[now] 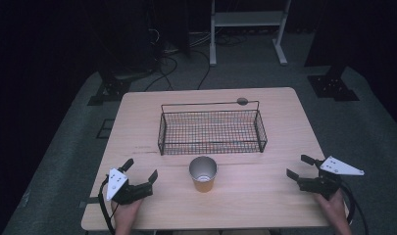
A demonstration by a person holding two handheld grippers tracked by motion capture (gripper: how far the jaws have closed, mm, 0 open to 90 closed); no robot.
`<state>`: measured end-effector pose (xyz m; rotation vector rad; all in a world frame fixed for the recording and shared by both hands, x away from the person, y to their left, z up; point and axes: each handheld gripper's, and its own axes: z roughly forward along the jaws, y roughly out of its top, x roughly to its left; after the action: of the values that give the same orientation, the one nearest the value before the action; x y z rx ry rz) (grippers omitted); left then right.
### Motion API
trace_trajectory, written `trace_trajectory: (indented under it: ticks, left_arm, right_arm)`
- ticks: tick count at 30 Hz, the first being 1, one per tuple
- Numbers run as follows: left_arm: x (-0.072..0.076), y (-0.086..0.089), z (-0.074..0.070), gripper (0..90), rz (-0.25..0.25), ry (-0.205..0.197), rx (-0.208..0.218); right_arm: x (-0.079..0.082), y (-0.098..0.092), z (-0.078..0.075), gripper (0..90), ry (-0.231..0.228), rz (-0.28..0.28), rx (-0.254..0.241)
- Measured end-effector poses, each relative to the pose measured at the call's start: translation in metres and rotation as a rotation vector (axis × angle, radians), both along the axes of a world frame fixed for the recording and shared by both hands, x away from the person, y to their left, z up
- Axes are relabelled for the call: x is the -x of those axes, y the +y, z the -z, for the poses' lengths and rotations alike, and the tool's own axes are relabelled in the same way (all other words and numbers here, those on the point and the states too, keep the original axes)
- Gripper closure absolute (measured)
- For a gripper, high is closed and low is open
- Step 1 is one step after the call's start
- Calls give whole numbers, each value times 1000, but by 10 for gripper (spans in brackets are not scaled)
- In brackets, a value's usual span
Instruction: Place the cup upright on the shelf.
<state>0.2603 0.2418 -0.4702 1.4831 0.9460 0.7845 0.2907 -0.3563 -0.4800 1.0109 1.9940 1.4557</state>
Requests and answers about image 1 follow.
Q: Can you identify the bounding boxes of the person's left hand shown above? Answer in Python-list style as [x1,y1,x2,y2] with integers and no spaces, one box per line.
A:
[110,198,144,230]

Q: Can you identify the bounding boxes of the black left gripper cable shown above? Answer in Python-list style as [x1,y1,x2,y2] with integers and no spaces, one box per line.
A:
[97,175,120,235]

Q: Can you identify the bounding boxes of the white metal stand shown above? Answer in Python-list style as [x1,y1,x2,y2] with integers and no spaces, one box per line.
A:
[209,0,292,68]

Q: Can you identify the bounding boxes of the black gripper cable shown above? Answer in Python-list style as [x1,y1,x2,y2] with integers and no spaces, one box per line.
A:
[97,175,120,235]
[338,181,371,235]

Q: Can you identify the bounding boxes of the black stand with base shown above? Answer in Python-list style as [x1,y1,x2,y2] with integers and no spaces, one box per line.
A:
[86,48,156,107]
[306,48,361,103]

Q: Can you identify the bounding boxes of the person's right hand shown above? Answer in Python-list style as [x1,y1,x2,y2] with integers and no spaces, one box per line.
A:
[313,188,350,227]

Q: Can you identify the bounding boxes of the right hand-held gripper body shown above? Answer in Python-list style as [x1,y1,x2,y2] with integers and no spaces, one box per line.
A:
[296,155,366,201]

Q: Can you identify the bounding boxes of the black square floor frame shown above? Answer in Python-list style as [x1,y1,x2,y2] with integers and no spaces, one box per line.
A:
[95,118,116,140]

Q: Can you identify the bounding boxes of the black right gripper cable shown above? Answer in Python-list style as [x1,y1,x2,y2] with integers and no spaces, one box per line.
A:
[338,181,371,235]

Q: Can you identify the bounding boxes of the black floor cables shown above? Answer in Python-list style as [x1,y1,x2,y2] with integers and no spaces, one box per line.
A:
[142,27,249,93]

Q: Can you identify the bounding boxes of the black wire basket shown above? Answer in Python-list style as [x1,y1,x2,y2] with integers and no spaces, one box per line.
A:
[157,99,269,157]

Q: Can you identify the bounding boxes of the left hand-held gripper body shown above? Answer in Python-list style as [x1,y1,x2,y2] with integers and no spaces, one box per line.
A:
[106,167,154,207]

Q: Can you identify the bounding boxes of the grey tape strip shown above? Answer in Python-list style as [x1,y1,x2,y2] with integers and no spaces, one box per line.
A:
[77,197,101,209]

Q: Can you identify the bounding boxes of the metal cup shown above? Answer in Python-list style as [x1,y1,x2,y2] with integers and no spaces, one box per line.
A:
[188,155,219,194]

